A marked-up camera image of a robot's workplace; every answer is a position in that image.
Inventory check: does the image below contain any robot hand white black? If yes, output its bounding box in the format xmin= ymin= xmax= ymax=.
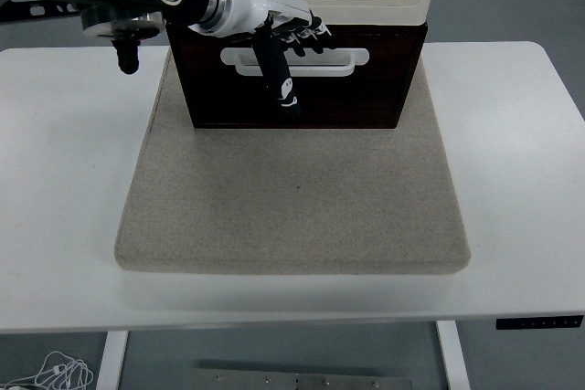
xmin=188 ymin=0 xmax=338 ymax=120

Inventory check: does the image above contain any grey metal plate with screws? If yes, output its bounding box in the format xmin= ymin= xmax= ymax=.
xmin=184 ymin=367 xmax=413 ymax=390

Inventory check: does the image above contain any beige fabric mat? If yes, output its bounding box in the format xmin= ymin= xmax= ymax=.
xmin=112 ymin=48 xmax=472 ymax=277

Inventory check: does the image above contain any dark wooden drawer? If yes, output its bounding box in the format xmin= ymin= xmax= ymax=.
xmin=175 ymin=28 xmax=420 ymax=127

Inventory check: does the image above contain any dark wooden drawer casing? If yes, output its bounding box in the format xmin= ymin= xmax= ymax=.
xmin=165 ymin=18 xmax=430 ymax=131

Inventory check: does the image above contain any white drawer handle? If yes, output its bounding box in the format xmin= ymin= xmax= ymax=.
xmin=219 ymin=45 xmax=370 ymax=79

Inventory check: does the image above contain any white table leg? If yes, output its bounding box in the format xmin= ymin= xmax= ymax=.
xmin=96 ymin=330 xmax=131 ymax=390
xmin=434 ymin=320 xmax=473 ymax=390

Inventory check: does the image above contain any white cable on floor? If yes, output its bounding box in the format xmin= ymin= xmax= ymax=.
xmin=0 ymin=350 xmax=95 ymax=390

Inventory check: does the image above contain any black table control panel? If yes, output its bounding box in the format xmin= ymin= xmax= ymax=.
xmin=495 ymin=314 xmax=585 ymax=332

